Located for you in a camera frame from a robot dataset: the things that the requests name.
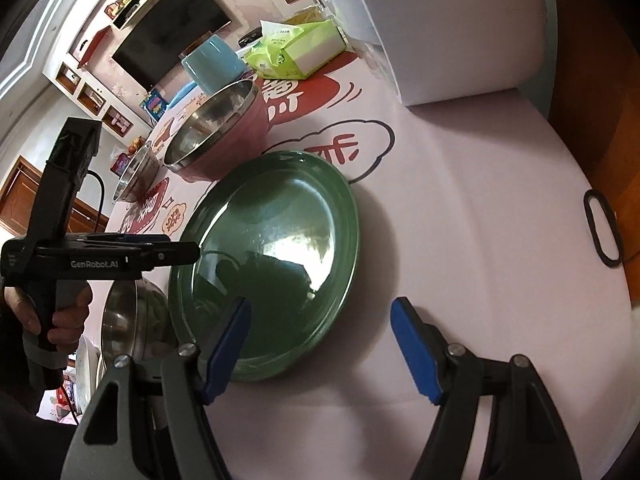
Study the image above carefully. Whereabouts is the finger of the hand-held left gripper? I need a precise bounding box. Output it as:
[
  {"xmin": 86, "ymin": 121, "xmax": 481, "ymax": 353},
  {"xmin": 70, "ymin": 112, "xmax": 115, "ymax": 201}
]
[
  {"xmin": 131, "ymin": 241, "xmax": 201, "ymax": 273},
  {"xmin": 119, "ymin": 233, "xmax": 173, "ymax": 250}
]

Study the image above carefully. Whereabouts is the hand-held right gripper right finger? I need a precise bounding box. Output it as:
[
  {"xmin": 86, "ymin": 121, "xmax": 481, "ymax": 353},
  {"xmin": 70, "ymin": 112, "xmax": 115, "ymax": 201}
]
[{"xmin": 390, "ymin": 297, "xmax": 579, "ymax": 480}]

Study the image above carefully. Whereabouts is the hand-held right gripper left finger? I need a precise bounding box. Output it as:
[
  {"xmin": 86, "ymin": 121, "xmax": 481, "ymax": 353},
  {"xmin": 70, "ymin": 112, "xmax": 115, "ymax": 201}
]
[{"xmin": 60, "ymin": 297, "xmax": 252, "ymax": 480}]

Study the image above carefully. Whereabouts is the small steel bowl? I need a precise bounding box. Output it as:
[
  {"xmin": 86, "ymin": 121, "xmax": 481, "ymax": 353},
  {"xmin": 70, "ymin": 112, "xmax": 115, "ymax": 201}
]
[{"xmin": 100, "ymin": 277, "xmax": 178, "ymax": 376}]

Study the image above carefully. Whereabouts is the green plate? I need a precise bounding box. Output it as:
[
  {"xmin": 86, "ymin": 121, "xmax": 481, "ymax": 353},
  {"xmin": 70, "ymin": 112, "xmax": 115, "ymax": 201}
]
[{"xmin": 167, "ymin": 150, "xmax": 361, "ymax": 383}]

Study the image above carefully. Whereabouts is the person's left forearm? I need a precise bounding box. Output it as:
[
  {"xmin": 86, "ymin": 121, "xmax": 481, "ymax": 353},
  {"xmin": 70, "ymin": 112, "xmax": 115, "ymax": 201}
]
[{"xmin": 0, "ymin": 305, "xmax": 86, "ymax": 480}]

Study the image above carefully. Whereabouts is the person's left hand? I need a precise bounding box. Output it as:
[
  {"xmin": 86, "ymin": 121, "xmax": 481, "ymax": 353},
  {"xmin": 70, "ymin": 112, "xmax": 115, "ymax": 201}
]
[{"xmin": 2, "ymin": 282, "xmax": 94, "ymax": 350}]

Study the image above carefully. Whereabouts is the large steel bowl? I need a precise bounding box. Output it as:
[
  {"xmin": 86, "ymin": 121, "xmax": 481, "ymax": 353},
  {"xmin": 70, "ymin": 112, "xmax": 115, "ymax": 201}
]
[{"xmin": 111, "ymin": 141, "xmax": 161, "ymax": 204}]

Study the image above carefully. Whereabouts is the white plate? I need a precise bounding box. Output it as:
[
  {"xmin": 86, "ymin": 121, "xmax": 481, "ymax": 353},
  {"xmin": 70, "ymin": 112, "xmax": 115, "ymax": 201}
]
[{"xmin": 75, "ymin": 332, "xmax": 108, "ymax": 386}]

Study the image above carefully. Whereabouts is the blue printed sign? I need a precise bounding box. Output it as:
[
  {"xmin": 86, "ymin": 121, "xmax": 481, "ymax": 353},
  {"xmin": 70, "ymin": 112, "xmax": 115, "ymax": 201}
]
[{"xmin": 140, "ymin": 89, "xmax": 168, "ymax": 121}]

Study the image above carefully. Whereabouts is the pink steel-lined bowl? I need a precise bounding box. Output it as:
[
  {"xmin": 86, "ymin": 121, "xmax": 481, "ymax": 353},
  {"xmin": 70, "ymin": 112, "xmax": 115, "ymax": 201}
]
[{"xmin": 162, "ymin": 79, "xmax": 271, "ymax": 183}]

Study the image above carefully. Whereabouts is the printed pink tablecloth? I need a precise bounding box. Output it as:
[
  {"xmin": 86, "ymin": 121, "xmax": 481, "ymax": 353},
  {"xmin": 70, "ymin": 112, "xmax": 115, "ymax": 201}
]
[{"xmin": 107, "ymin": 25, "xmax": 640, "ymax": 480}]

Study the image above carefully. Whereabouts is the teal canister with brown lid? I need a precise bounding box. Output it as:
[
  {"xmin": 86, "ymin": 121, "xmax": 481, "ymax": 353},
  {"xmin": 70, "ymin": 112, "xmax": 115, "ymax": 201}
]
[{"xmin": 181, "ymin": 35, "xmax": 240, "ymax": 97}]

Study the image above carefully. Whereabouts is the black television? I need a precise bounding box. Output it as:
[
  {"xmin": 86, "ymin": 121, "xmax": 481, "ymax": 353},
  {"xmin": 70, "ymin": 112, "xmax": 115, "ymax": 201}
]
[{"xmin": 111, "ymin": 0, "xmax": 233, "ymax": 90}]

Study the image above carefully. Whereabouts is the green tissue pack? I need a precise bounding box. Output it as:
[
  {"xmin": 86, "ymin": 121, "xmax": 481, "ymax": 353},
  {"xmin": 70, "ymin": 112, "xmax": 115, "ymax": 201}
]
[{"xmin": 245, "ymin": 17, "xmax": 348, "ymax": 81}]

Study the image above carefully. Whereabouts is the white storage cabinet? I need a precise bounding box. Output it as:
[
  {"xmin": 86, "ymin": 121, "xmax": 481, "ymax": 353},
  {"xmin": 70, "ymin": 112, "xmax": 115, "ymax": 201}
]
[{"xmin": 310, "ymin": 0, "xmax": 558, "ymax": 107}]

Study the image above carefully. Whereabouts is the red wall shelf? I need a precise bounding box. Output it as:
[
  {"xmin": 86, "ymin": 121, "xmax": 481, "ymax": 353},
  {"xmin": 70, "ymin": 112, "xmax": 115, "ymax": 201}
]
[{"xmin": 77, "ymin": 27, "xmax": 112, "ymax": 68}]

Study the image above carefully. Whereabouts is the white wall shelf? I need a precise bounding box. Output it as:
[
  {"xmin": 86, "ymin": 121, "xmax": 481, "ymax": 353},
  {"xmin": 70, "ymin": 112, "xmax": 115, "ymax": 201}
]
[{"xmin": 112, "ymin": 0, "xmax": 161, "ymax": 31}]

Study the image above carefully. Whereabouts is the black hair tie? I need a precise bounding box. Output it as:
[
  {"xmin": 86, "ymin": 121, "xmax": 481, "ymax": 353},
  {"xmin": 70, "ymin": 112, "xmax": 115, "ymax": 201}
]
[{"xmin": 583, "ymin": 190, "xmax": 626, "ymax": 266}]

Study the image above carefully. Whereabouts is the wooden door with silver handle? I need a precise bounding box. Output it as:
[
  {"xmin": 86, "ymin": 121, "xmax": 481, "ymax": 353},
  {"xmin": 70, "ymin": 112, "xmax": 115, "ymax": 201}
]
[{"xmin": 547, "ymin": 0, "xmax": 640, "ymax": 306}]

